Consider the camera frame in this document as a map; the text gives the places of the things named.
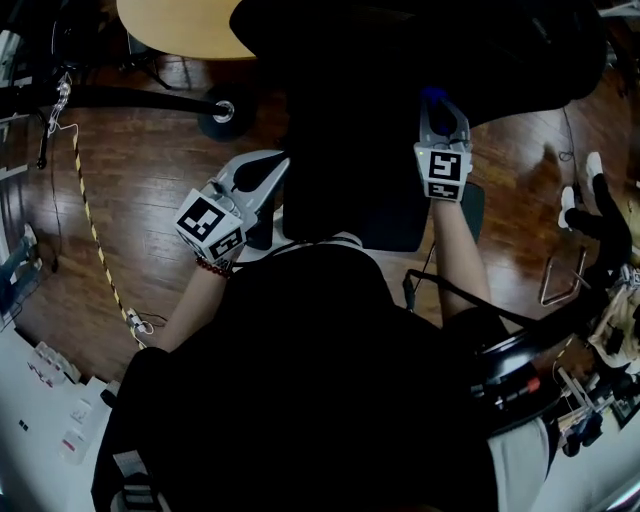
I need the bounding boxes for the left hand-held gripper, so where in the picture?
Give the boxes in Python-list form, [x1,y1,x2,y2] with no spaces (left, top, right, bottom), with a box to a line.
[173,149,292,263]

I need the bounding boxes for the clear plastic box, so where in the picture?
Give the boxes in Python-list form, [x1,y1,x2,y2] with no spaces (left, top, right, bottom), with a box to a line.
[28,341,83,387]

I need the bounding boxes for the person's white trousers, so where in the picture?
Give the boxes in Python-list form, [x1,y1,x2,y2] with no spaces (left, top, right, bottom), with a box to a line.
[486,416,557,512]

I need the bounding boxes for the round light wooden table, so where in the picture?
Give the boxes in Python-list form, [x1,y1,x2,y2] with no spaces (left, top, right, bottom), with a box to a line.
[116,0,258,62]

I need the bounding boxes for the person's left forearm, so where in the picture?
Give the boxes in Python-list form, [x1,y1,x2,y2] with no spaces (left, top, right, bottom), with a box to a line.
[152,259,232,354]

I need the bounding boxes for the black office chair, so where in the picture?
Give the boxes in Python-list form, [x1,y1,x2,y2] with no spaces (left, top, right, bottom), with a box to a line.
[228,0,609,254]

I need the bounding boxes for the yellow black striped cable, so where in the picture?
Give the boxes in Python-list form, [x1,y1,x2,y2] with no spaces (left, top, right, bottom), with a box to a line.
[72,130,147,351]

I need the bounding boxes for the copper metal chair frame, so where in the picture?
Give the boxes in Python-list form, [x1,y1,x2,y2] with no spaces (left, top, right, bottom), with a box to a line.
[539,246,592,308]

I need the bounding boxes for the black horizontal pole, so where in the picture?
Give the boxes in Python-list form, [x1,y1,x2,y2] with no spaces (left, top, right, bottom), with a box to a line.
[0,83,226,117]

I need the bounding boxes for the person's black shirt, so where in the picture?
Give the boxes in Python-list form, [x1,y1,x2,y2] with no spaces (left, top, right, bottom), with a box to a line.
[90,231,502,512]

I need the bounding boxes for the beige bag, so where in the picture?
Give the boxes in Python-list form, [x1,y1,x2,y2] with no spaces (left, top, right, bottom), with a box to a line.
[587,283,640,374]

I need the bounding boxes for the grey strap buckle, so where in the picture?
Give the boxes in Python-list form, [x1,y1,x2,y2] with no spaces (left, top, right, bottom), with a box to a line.
[110,448,164,512]

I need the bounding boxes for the black round stand base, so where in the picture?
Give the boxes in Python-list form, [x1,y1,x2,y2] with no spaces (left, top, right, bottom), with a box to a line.
[196,83,259,143]

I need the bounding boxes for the person's right forearm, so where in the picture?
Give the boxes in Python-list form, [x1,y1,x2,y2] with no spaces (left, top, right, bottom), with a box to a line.
[430,198,495,329]

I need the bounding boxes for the thin black floor cable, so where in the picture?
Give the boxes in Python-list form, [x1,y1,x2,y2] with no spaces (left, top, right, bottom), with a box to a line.
[558,105,577,164]

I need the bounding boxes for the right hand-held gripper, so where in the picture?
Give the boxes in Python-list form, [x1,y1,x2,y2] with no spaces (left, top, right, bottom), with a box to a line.
[413,96,474,204]

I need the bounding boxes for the red bead bracelet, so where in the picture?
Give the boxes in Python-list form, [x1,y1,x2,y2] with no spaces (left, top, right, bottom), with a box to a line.
[194,256,234,280]

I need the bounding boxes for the thick black cable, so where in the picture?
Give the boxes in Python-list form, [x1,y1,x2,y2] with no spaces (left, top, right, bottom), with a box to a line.
[402,268,604,334]

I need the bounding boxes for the clear plastic clip chain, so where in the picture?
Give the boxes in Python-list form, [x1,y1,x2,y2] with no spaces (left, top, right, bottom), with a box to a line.
[46,73,80,139]

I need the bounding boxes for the black round stool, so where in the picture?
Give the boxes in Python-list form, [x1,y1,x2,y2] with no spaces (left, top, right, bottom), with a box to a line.
[468,327,604,437]

